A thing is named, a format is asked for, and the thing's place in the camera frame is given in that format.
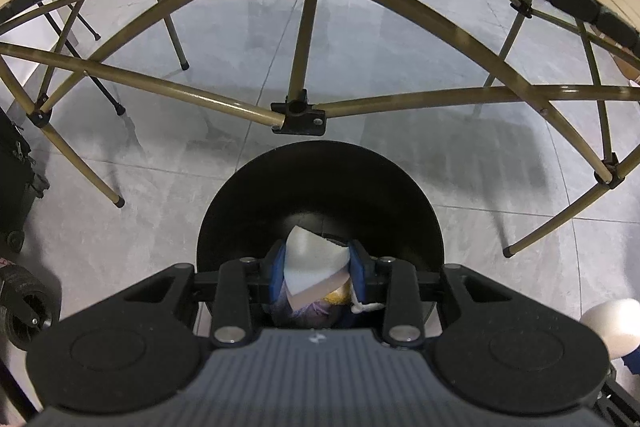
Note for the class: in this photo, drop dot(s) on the black tripod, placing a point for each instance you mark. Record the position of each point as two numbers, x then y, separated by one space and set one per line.
106 93

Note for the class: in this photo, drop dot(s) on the cardboard box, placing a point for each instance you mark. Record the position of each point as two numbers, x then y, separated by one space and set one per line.
629 67

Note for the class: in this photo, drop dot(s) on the black suitcase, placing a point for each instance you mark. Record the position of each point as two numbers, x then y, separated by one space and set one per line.
12 177

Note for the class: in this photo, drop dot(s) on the round beige puff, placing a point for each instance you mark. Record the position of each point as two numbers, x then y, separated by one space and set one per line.
615 324

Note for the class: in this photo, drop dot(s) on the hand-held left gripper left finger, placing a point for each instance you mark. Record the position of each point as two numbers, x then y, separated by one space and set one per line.
278 274

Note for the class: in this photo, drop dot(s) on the yellow and white plush toy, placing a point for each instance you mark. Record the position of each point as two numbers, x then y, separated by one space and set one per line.
336 298

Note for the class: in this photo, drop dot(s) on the white foam sponge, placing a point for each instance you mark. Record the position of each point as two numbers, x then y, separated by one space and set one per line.
315 257

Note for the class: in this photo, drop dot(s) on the black round bin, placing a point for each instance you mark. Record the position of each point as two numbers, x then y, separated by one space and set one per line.
320 187

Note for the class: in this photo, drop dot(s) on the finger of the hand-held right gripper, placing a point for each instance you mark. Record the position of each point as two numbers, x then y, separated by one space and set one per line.
622 399

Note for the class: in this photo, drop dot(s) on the black folding cart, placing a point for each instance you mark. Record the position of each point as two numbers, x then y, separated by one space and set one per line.
25 307

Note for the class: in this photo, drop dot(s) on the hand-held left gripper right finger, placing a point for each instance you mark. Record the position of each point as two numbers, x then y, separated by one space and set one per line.
358 268

